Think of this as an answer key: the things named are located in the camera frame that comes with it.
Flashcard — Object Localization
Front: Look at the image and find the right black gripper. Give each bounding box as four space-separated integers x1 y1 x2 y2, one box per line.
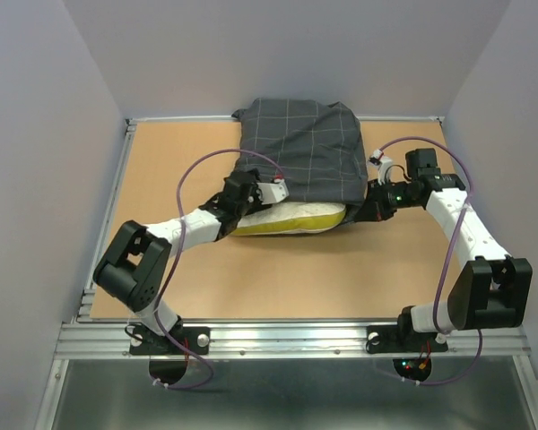
353 176 421 221

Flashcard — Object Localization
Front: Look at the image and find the white pillow yellow edge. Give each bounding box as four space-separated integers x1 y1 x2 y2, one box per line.
231 202 347 237

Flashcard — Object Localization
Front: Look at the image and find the dark grey checked pillowcase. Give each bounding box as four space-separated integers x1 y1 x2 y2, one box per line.
232 98 368 224

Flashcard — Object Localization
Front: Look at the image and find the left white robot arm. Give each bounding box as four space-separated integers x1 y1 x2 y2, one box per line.
92 169 289 355

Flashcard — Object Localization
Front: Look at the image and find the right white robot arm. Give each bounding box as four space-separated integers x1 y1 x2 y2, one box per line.
358 148 533 349

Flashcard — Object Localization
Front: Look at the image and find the metal front panel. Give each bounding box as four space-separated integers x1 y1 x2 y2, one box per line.
48 357 535 429

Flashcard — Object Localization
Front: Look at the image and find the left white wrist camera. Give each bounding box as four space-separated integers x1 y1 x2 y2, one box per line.
256 177 290 205

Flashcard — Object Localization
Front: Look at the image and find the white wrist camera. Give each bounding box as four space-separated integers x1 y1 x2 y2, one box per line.
256 177 290 205
368 149 394 185

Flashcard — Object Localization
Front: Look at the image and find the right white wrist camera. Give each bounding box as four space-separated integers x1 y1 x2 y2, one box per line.
368 149 394 185

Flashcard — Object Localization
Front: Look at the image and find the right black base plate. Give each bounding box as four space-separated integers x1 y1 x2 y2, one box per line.
364 324 448 354

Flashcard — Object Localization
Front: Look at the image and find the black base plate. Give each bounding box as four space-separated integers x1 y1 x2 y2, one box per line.
124 323 211 356
364 324 448 354

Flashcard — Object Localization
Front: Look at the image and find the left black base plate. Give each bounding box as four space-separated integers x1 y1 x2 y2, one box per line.
124 323 211 356

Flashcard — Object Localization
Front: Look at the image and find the aluminium frame rail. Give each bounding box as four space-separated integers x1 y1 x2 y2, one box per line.
56 116 533 359

